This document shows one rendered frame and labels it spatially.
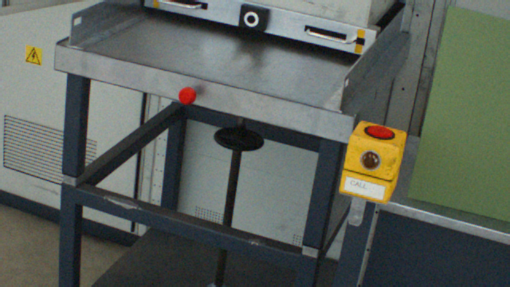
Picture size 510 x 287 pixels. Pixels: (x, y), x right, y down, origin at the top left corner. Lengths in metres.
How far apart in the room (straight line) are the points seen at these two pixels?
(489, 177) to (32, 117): 1.59
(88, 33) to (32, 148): 0.98
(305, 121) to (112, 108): 1.03
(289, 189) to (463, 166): 1.00
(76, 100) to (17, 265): 0.90
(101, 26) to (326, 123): 0.55
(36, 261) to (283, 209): 0.75
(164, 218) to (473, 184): 0.65
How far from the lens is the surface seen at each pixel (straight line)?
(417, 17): 2.19
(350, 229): 1.40
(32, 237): 2.71
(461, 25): 1.41
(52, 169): 2.70
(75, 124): 1.80
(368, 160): 1.31
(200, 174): 2.48
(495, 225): 1.50
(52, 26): 2.55
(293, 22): 1.88
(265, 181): 2.42
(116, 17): 1.90
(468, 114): 1.45
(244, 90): 1.60
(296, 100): 1.58
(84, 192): 1.85
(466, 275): 1.53
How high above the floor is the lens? 1.38
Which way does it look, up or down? 23 degrees down
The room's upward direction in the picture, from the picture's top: 9 degrees clockwise
